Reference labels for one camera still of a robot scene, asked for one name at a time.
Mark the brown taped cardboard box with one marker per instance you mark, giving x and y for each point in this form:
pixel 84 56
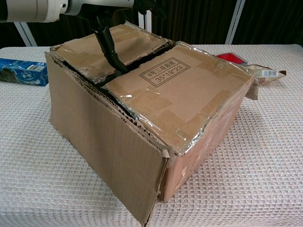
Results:
pixel 165 99

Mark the red flat case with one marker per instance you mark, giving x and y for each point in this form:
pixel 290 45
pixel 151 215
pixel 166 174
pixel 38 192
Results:
pixel 233 58

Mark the dark green curtain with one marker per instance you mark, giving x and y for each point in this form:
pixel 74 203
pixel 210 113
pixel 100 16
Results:
pixel 59 33
pixel 9 35
pixel 189 21
pixel 272 21

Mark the beige snack packet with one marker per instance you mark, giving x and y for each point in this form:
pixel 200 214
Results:
pixel 267 73

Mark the beige waffle tablecloth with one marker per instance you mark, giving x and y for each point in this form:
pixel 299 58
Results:
pixel 35 165

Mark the blue printed carton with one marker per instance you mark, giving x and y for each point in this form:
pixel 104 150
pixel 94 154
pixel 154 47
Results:
pixel 23 72

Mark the white partition frame post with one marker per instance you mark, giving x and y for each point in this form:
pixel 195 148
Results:
pixel 27 35
pixel 234 23
pixel 147 21

